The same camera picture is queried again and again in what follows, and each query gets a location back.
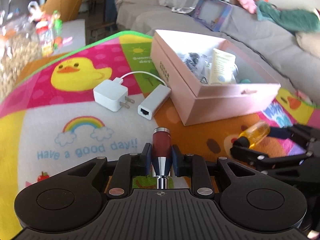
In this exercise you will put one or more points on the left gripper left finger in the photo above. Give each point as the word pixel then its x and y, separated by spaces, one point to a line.
pixel 125 169

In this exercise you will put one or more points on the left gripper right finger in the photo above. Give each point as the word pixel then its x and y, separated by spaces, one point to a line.
pixel 197 169

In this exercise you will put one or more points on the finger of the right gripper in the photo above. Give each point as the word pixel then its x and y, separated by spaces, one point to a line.
pixel 299 134
pixel 255 158

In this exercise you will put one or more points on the yellow liquid bottle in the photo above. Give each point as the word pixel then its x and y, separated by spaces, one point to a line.
pixel 253 135

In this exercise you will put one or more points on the red metal lipstick tube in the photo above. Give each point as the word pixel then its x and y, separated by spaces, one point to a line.
pixel 161 156

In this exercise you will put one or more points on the white ethernet adapter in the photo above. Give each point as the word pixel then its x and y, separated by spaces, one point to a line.
pixel 154 101

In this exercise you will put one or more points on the white power adapter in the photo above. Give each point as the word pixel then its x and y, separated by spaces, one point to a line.
pixel 112 95

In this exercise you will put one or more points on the cream tube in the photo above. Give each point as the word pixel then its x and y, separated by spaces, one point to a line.
pixel 222 68

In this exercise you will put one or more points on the black item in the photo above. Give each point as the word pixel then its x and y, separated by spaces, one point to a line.
pixel 199 65

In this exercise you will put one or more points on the pink cardboard box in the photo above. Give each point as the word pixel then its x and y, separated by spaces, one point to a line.
pixel 197 102

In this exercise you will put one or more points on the colourful duck play mat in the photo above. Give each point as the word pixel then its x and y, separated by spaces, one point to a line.
pixel 45 130

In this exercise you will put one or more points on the grey sofa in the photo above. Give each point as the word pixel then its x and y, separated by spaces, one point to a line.
pixel 270 45

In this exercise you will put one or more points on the green blanket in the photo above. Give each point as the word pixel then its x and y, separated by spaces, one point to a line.
pixel 293 20

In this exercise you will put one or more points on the pink soft toy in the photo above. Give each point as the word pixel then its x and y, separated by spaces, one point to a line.
pixel 248 5

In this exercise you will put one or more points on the purple picture book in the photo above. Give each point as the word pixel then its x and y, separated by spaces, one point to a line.
pixel 211 13

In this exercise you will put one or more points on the green toy figure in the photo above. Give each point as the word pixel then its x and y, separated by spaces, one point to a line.
pixel 57 29

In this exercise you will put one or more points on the glass jar of nuts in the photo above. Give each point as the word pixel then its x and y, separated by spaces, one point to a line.
pixel 19 46

